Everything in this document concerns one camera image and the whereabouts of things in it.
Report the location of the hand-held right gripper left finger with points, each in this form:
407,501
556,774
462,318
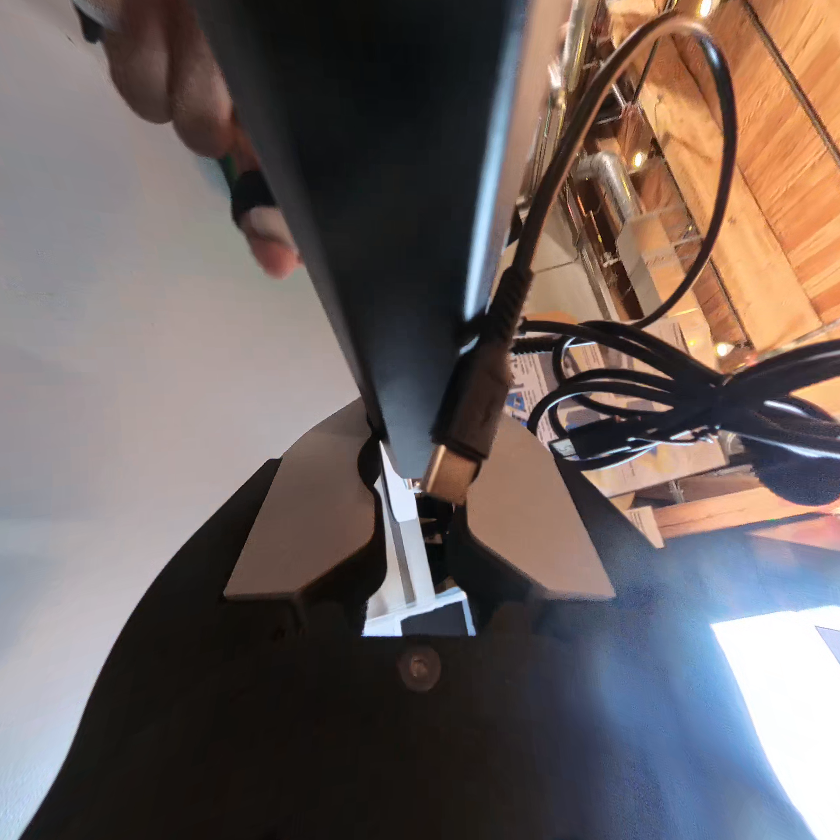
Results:
308,525

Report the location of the black usb hub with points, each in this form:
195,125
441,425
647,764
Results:
367,197

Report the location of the person's left hand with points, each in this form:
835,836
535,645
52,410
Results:
164,65

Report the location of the printed instruction sheet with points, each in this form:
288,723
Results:
535,387

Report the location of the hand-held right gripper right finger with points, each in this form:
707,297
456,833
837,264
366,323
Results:
531,525

